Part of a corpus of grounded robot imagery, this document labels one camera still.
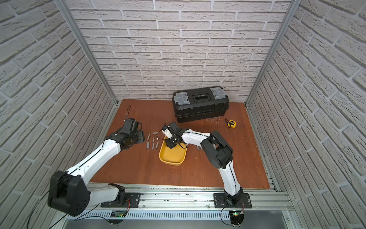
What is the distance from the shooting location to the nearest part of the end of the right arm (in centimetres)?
72

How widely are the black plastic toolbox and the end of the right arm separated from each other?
0.53 ft

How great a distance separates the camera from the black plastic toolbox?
98 centimetres
